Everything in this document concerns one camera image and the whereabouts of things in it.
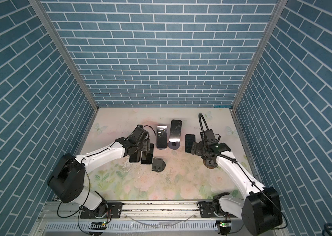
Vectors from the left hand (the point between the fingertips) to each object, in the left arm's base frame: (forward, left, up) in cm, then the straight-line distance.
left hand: (145, 143), depth 90 cm
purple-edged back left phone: (+4, -10, +1) cm, 11 cm away
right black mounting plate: (-35, -34, -6) cm, 49 cm away
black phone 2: (+7, -19, +3) cm, 21 cm away
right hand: (-6, -32, +4) cm, 33 cm away
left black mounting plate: (-35, +14, -7) cm, 38 cm away
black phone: (+10, -30, -12) cm, 34 cm away
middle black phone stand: (-13, -9, -3) cm, 16 cm away
